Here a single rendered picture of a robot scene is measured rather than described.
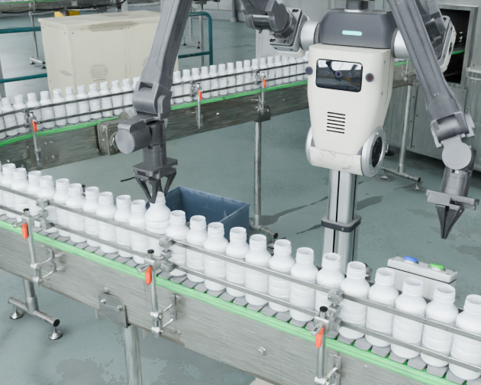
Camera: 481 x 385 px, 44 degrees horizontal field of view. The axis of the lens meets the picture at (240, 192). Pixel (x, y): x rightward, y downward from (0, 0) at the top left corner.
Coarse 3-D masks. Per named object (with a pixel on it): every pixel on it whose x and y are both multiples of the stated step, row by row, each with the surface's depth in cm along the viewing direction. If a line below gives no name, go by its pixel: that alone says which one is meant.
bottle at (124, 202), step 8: (120, 200) 154; (128, 200) 155; (120, 208) 155; (128, 208) 155; (120, 216) 155; (128, 216) 155; (128, 224) 155; (120, 232) 156; (128, 232) 156; (120, 240) 157; (128, 240) 157; (128, 256) 159
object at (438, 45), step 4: (444, 16) 160; (444, 20) 161; (448, 20) 159; (448, 24) 160; (448, 28) 161; (444, 32) 159; (444, 36) 159; (432, 40) 157; (436, 40) 157; (440, 40) 158; (444, 40) 160; (432, 44) 158; (436, 44) 159; (440, 44) 159; (436, 48) 160; (440, 48) 159; (436, 52) 159; (440, 52) 159; (436, 56) 159; (440, 56) 159
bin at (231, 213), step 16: (176, 192) 220; (192, 192) 218; (176, 208) 222; (192, 208) 221; (208, 208) 216; (224, 208) 212; (240, 208) 202; (208, 224) 219; (224, 224) 195; (240, 224) 204; (144, 336) 179
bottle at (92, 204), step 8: (88, 192) 160; (96, 192) 161; (88, 200) 161; (96, 200) 161; (88, 208) 161; (96, 208) 161; (88, 224) 163; (96, 224) 162; (88, 232) 164; (96, 232) 163; (88, 240) 165
